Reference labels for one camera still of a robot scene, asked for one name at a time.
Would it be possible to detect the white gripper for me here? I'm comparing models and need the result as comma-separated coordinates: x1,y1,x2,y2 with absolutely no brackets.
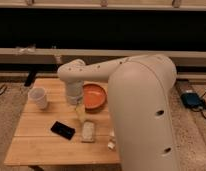
65,81,86,122

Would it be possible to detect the white sponge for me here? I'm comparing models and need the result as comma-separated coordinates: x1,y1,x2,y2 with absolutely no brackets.
82,121,95,143

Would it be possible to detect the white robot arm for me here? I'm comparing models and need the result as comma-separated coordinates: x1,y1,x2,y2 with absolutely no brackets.
58,55,181,171

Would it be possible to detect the orange bowl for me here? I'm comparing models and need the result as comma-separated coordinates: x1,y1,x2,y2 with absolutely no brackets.
83,84,107,110

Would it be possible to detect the black rectangular phone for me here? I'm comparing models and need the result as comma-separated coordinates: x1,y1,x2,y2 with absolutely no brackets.
51,121,75,140

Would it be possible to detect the wooden table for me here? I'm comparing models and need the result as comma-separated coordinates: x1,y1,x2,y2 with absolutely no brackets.
4,78,119,166

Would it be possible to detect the white squeeze bottle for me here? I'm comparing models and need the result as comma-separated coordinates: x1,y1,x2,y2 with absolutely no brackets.
107,130,116,150

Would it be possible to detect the blue power adapter box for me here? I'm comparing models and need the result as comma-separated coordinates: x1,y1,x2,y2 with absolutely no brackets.
181,93,203,108

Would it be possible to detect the black table leg post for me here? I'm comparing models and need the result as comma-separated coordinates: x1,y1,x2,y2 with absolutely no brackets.
24,70,37,87

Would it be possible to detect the black cable on left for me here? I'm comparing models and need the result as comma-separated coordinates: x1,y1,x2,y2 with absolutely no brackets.
0,83,8,98

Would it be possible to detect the black cable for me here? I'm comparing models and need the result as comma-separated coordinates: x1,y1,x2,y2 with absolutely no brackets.
0,83,8,98
191,88,206,122

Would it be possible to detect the black cable on right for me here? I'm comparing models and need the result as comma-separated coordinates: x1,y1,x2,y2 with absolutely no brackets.
191,88,206,122

